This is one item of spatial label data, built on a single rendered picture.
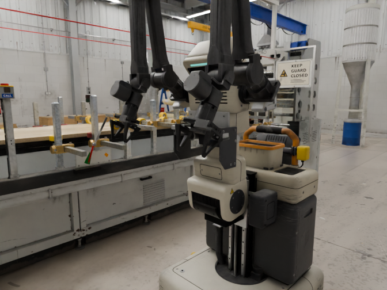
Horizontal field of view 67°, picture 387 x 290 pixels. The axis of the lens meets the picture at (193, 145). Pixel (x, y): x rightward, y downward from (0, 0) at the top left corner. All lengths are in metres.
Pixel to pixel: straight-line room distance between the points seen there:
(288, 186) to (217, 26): 0.76
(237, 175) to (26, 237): 1.61
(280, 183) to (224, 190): 0.30
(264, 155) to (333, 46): 9.22
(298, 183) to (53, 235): 1.77
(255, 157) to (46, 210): 1.53
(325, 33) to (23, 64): 8.98
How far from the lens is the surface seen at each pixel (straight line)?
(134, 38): 1.24
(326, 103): 10.45
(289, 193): 1.36
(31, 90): 9.42
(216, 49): 0.90
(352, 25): 8.03
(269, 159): 1.44
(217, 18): 0.92
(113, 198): 2.56
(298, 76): 3.83
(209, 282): 1.55
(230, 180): 1.20
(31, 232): 2.37
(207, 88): 0.83
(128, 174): 2.31
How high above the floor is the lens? 1.16
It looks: 9 degrees down
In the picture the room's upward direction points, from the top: straight up
